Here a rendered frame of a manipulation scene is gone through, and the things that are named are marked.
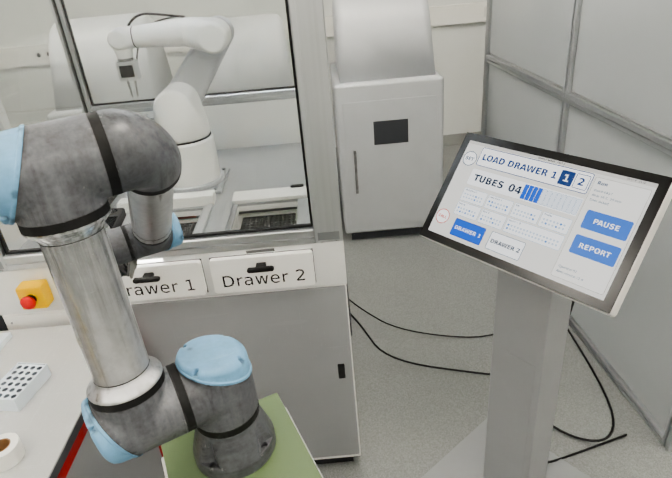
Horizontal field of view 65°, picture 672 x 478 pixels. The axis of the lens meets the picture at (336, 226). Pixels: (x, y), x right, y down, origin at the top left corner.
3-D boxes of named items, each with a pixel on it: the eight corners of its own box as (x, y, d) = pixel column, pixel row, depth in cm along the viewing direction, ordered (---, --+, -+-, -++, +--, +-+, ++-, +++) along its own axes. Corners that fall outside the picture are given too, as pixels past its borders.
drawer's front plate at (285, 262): (315, 284, 153) (312, 252, 148) (215, 294, 153) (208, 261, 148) (315, 281, 154) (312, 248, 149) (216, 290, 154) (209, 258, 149)
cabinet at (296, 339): (366, 469, 192) (351, 284, 155) (81, 495, 192) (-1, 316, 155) (349, 310, 276) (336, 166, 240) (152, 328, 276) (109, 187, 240)
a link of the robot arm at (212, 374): (269, 413, 93) (256, 353, 87) (194, 449, 87) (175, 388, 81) (245, 373, 102) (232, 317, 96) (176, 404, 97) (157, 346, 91)
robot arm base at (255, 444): (285, 461, 95) (277, 421, 91) (201, 494, 91) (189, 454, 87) (264, 404, 108) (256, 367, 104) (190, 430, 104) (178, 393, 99)
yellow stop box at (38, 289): (47, 309, 149) (38, 288, 146) (21, 311, 149) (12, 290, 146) (55, 299, 153) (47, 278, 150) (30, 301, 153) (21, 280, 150)
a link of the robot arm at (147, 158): (173, 77, 74) (169, 210, 117) (90, 93, 69) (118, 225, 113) (203, 149, 71) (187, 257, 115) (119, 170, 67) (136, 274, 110)
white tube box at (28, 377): (19, 412, 126) (13, 400, 124) (-12, 409, 127) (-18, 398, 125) (52, 374, 136) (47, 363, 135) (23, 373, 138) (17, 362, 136)
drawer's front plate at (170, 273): (206, 294, 153) (199, 262, 148) (106, 304, 153) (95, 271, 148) (207, 291, 154) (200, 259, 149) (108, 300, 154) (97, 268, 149)
